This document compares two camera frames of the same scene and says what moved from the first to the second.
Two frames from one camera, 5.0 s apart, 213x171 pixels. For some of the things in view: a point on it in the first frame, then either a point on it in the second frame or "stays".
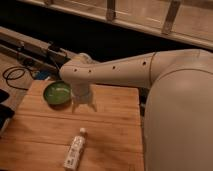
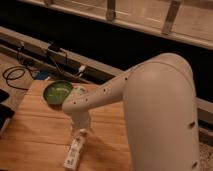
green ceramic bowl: (58, 94) stays
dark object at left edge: (5, 112) stays
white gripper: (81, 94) -> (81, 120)
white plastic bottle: (74, 153) stays
